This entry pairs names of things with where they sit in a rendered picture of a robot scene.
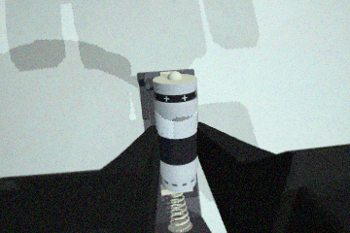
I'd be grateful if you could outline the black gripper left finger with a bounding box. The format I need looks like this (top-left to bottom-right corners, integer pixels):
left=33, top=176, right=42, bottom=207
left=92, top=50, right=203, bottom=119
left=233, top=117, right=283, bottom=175
left=0, top=125, right=160, bottom=233

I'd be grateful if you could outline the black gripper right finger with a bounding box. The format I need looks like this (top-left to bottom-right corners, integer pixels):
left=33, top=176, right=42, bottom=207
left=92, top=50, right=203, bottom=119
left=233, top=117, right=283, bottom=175
left=197, top=122, right=350, bottom=233

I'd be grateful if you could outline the grey cylindrical battery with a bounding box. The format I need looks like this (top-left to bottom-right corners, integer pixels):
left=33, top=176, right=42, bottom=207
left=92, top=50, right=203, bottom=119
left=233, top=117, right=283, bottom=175
left=153, top=71, right=198, bottom=192

